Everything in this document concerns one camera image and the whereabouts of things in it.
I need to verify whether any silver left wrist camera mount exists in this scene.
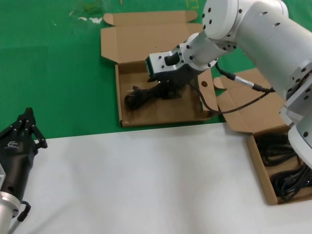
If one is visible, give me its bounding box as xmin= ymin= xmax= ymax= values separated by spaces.
xmin=0 ymin=165 xmax=7 ymax=194

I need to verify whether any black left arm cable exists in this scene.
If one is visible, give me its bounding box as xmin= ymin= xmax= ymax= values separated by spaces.
xmin=8 ymin=200 xmax=32 ymax=234

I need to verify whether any open flat cardboard box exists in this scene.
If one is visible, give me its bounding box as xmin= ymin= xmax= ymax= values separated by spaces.
xmin=100 ymin=10 xmax=219 ymax=128

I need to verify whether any green table cloth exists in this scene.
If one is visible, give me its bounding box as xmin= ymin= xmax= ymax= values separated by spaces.
xmin=0 ymin=0 xmax=312 ymax=140

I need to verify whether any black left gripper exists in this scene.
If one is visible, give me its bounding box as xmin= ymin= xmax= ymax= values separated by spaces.
xmin=0 ymin=107 xmax=49 ymax=196

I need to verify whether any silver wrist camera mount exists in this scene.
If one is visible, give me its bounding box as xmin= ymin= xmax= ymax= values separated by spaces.
xmin=0 ymin=165 xmax=7 ymax=194
xmin=145 ymin=43 xmax=194 ymax=80

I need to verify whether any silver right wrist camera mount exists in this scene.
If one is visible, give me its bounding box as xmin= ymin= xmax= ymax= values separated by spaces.
xmin=145 ymin=43 xmax=194 ymax=80

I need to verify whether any open cardboard box with cables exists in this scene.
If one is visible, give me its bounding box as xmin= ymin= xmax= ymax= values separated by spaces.
xmin=213 ymin=70 xmax=312 ymax=206

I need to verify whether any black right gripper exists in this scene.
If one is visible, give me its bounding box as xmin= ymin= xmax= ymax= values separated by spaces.
xmin=153 ymin=63 xmax=206 ymax=101

